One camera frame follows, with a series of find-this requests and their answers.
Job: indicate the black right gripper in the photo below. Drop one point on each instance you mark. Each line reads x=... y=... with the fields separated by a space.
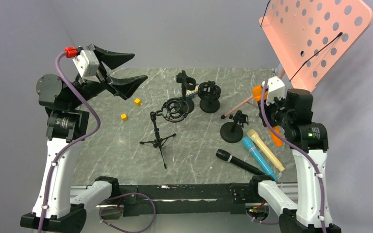
x=267 y=108

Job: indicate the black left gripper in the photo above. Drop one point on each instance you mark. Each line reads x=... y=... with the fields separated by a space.
x=124 y=87

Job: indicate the orange microphone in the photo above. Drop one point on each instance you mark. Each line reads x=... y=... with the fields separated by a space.
x=257 y=97

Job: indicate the cream yellow microphone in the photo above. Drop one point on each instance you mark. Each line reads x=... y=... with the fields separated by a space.
x=254 y=136

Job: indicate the blue microphone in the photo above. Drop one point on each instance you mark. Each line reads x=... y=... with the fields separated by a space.
x=251 y=148

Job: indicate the black round-base clip stand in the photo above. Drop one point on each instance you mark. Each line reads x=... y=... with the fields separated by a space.
x=232 y=132

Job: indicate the black tripod shock-mount stand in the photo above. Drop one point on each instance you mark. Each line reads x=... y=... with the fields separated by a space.
x=172 y=111

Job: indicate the black round-base tall stand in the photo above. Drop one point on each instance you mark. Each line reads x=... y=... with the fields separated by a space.
x=187 y=84

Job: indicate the black microphone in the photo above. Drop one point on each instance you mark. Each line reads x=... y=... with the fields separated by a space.
x=227 y=157

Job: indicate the black shock-mount round stand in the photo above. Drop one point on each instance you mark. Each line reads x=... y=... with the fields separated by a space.
x=209 y=93

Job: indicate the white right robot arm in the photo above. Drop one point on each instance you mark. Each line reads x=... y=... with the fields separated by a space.
x=308 y=142

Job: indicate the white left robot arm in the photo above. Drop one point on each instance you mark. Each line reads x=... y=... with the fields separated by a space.
x=71 y=120

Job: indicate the pink perforated music stand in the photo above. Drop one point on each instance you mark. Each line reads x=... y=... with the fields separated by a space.
x=310 y=36

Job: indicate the yellow cube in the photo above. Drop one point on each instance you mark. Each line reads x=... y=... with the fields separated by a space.
x=138 y=102
x=124 y=117

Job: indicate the cream blue toy brick car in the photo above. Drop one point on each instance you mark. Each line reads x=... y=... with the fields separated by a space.
x=191 y=93

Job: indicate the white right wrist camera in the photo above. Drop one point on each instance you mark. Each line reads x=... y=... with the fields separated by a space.
x=276 y=90

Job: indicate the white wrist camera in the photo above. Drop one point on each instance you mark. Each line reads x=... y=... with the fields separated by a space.
x=276 y=90
x=87 y=64

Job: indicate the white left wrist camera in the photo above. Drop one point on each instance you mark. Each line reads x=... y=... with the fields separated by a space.
x=87 y=64

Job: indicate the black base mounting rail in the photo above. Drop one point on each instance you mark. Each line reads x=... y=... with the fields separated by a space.
x=233 y=198

